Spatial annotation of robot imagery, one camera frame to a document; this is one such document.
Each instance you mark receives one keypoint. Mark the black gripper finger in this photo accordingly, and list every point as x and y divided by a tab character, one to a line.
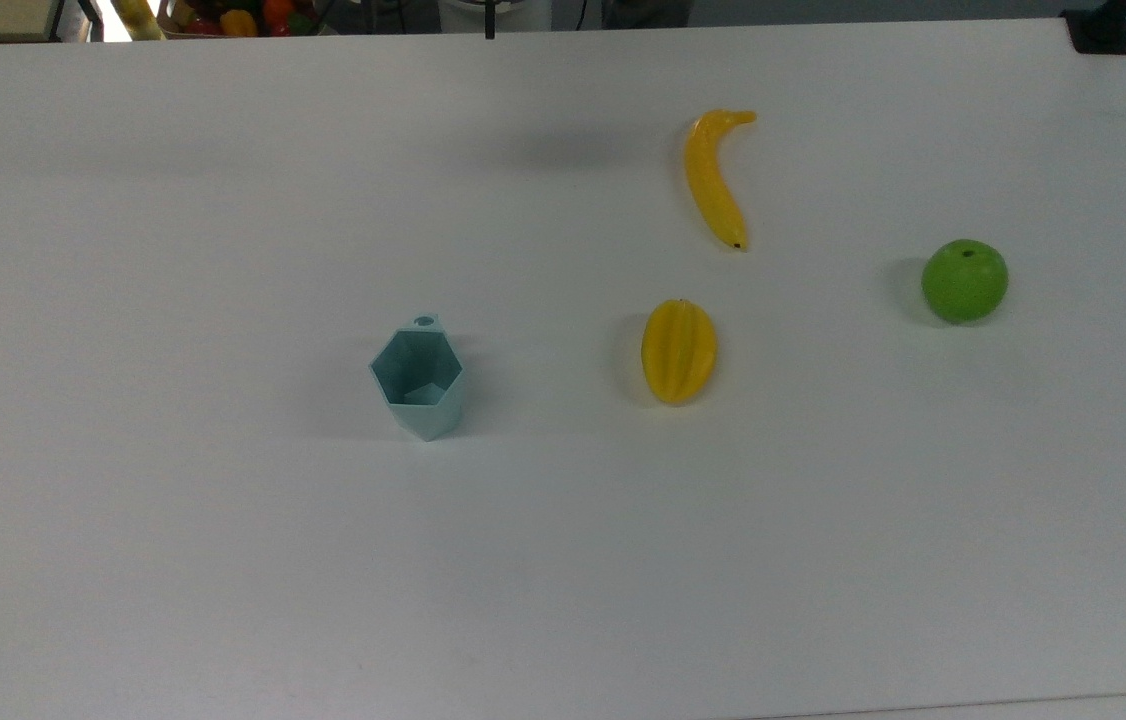
490	22

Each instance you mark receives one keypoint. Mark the teal hexagonal plastic mug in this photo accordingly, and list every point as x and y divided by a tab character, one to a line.
438	410

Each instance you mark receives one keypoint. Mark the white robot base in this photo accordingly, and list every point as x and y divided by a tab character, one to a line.
513	12

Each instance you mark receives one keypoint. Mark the bowl of toy fruit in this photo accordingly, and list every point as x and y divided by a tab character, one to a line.
243	20

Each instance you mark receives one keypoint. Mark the yellow toy banana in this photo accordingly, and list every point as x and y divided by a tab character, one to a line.
711	190

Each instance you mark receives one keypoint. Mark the yellow toy starfruit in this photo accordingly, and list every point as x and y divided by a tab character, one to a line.
678	352

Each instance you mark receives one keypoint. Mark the green toy apple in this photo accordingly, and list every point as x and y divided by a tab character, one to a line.
965	282

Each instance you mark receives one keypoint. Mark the black table clamp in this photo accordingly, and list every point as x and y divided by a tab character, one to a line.
1101	32

